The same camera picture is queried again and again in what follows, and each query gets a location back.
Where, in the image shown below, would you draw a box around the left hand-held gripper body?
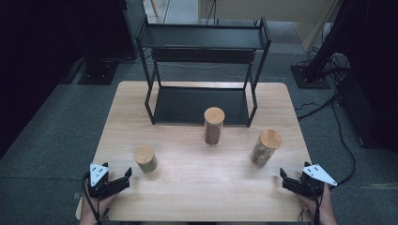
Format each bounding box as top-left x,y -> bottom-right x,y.
85,162 -> 131,200

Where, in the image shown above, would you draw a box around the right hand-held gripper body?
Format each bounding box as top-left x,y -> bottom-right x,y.
281,163 -> 339,199

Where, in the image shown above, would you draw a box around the short glass jar wooden lid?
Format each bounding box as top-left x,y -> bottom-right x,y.
132,144 -> 159,173

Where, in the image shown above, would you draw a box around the glass jar brown contents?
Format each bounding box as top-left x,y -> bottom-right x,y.
249,128 -> 283,168

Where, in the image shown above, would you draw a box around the tall glass jar red contents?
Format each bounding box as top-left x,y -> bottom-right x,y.
203,106 -> 226,145

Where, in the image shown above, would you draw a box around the black metal shelf rack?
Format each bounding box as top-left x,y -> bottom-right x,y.
134,16 -> 272,128

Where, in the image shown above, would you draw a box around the person's right hand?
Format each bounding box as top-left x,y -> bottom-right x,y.
298,184 -> 339,225

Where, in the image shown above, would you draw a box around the person's left hand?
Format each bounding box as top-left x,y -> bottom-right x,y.
78,192 -> 119,225

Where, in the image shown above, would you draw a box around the black slanted stand pole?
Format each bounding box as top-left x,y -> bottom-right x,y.
304,0 -> 372,83

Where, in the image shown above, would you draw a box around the dark grey upright panel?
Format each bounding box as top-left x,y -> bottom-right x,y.
118,0 -> 148,60

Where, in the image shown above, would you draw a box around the beige wooden cabinet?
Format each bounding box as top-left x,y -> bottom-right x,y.
198,0 -> 343,53

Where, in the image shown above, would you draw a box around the left hand-held gripper black cable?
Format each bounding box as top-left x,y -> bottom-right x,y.
81,172 -> 105,225

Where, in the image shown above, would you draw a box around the hand-held gripper black cable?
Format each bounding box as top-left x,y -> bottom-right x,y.
81,172 -> 105,225
299,184 -> 324,225

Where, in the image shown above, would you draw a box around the long black floor cable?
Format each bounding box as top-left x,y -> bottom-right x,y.
295,93 -> 358,188

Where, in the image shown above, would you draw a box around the right hand-held gripper black cable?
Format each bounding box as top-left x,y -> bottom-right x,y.
299,184 -> 324,225

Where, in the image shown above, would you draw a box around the black stand base plate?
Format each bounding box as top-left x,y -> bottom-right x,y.
77,60 -> 119,86
290,64 -> 331,90

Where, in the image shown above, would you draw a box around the white floor cable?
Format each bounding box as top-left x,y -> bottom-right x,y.
152,60 -> 232,70

